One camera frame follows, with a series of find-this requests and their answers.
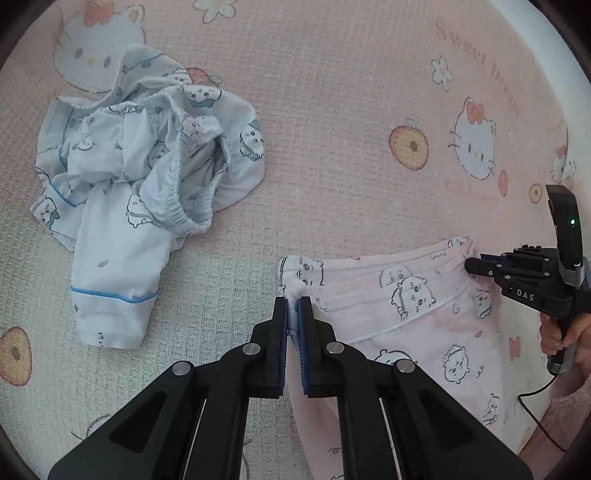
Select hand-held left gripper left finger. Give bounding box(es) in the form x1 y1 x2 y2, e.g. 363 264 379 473
48 296 289 480

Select person's right fluffy pink leg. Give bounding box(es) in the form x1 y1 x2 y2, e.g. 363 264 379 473
517 381 591 462

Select person's right hand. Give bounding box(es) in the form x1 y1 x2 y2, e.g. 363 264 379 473
539 314 591 371

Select pink printed pajama pants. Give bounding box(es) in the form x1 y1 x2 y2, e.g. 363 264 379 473
277 235 506 480

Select pink cat printed blanket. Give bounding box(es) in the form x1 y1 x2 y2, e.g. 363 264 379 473
0 0 591 480

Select white blue-trimmed pajama garment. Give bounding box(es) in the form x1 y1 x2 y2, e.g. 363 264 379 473
31 44 266 349

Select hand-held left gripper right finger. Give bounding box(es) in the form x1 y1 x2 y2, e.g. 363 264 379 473
298 296 536 480

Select black cable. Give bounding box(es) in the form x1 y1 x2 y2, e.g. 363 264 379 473
517 369 570 454

